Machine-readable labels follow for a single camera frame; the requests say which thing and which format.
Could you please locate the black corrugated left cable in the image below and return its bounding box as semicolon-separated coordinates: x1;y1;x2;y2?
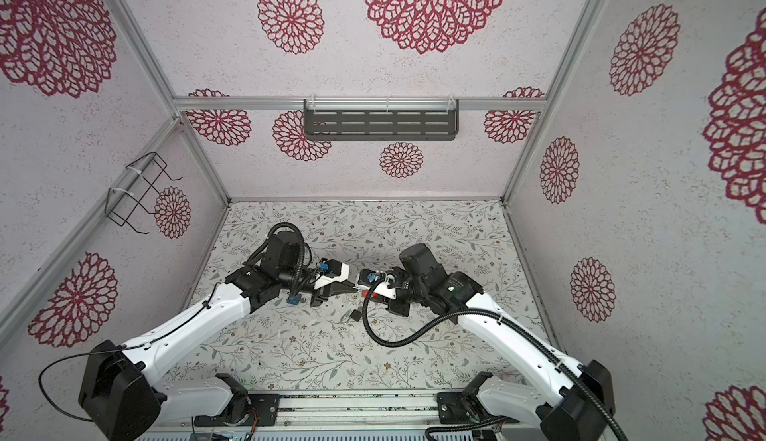
241;221;312;299

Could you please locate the dark grey wall shelf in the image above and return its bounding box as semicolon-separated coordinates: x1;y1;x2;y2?
303;99;460;142

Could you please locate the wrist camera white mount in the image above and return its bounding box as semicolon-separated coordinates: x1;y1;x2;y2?
313;259;350;291
356;269;397;299

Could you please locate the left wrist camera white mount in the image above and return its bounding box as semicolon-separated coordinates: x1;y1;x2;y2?
313;259;350;291

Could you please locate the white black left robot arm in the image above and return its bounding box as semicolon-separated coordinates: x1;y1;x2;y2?
78;243;358;440

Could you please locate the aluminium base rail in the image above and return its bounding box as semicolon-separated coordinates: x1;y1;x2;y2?
136;388;608;441

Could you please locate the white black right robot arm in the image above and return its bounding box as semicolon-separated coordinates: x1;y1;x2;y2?
361;243;626;440

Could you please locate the thin black left cable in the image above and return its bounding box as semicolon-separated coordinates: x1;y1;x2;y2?
38;284;219;424

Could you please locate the black wire wall basket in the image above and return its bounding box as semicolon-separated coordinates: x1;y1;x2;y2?
104;151;182;235

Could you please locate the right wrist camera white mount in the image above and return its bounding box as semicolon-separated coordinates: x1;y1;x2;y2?
356;269;397;299

